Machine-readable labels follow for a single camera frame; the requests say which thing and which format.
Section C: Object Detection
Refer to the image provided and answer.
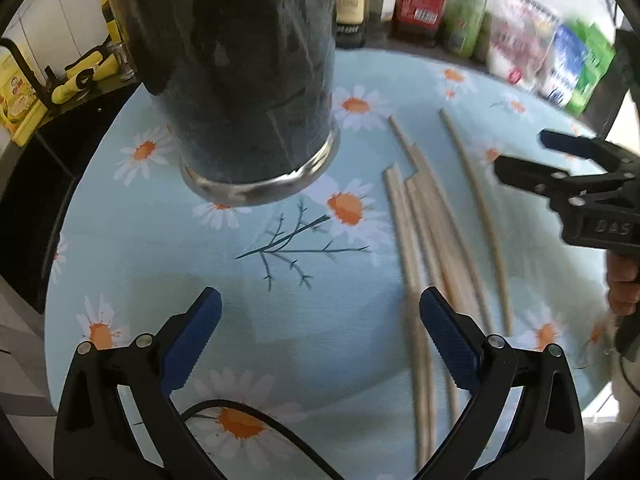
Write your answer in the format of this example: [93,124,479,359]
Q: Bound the daisy print tablecloth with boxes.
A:
[42,45,621,480]

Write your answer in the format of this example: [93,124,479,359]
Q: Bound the pink white plastic bag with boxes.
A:
[486,0,562,92]

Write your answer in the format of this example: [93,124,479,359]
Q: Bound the black cable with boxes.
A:
[180,399,346,480]

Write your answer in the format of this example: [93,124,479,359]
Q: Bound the green packet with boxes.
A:
[567,20,617,117]

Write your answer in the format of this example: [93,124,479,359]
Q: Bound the yellow handled kitchen tool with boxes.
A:
[50,57,119,104]
[64,46,119,80]

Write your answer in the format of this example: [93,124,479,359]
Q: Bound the small metal container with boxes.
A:
[112,40,137,82]

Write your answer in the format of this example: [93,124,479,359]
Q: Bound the blue white packet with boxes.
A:
[539,24,590,107]

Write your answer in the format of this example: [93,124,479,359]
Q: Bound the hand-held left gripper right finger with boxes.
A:
[419,287,586,480]

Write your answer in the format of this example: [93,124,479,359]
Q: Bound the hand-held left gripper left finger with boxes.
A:
[54,287,223,480]

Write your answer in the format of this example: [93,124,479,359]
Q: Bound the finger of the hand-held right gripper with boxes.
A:
[539,129,632,162]
[493,155,632,197]

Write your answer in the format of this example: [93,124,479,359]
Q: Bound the bunch of wooden chopsticks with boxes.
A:
[382,109,516,468]

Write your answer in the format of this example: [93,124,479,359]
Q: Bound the green plastic bottle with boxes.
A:
[442,0,495,58]

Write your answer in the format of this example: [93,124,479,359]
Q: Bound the person's right hand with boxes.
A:
[605,250,640,317]

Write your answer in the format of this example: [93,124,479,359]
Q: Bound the black faucet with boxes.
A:
[0,37,57,112]

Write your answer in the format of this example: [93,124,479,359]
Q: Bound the dark cylindrical utensil holder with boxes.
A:
[100,0,342,207]

